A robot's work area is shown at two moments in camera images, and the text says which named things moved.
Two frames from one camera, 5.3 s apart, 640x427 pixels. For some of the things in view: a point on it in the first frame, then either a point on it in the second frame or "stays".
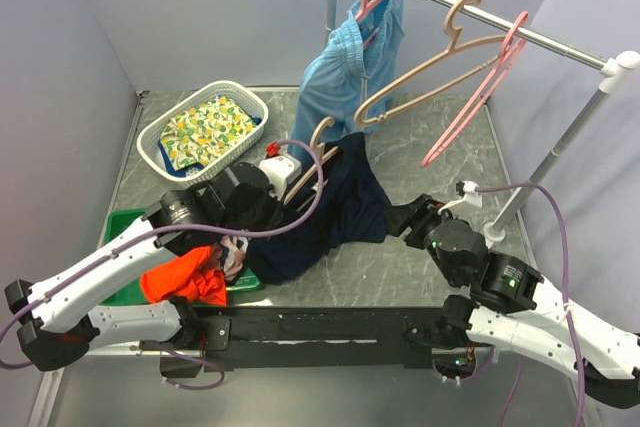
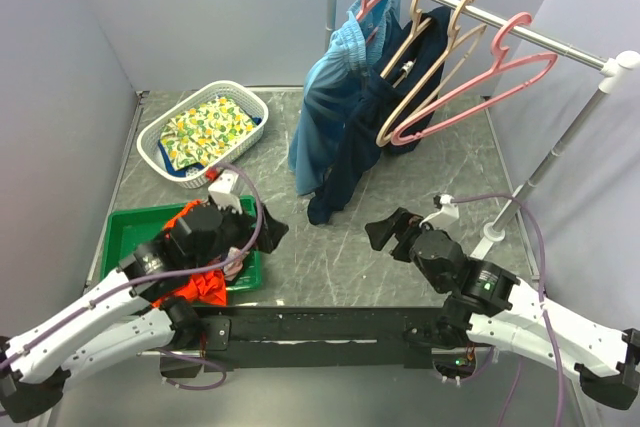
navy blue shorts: x=353 y=208 -> x=393 y=105
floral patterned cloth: x=196 y=135 stays
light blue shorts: x=347 y=73 stays
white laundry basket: x=195 y=137 stays
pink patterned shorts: x=229 y=254 stays
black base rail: x=307 y=339 stays
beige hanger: x=324 y=154 -> x=418 y=25
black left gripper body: x=261 y=215 -> x=235 y=231
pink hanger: x=480 y=94 -> x=500 y=60
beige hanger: x=449 y=23 -> x=436 y=77
